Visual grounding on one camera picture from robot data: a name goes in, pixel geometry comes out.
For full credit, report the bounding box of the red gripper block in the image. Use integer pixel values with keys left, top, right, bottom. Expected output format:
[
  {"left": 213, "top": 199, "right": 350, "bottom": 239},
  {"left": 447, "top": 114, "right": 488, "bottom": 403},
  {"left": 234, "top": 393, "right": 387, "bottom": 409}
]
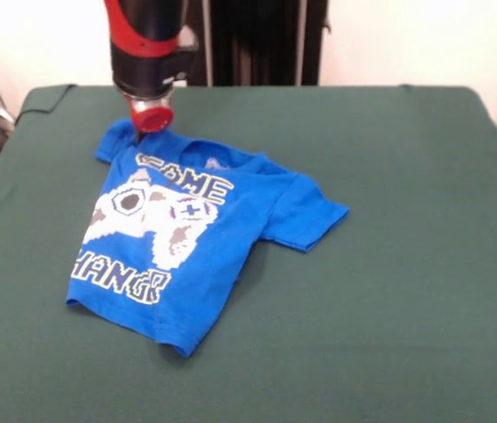
[{"left": 125, "top": 93, "right": 174, "bottom": 145}]

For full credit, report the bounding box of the blue printed t-shirt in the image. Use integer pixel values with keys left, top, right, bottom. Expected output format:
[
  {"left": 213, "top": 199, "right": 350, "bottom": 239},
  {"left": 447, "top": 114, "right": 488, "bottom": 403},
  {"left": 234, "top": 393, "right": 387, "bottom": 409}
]
[{"left": 64, "top": 117, "right": 350, "bottom": 359}]

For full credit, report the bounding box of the dark green table cloth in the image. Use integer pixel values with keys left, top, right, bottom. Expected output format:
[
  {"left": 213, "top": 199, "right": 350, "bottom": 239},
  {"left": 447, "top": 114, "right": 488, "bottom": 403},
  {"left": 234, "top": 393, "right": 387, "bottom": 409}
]
[{"left": 0, "top": 83, "right": 497, "bottom": 423}]

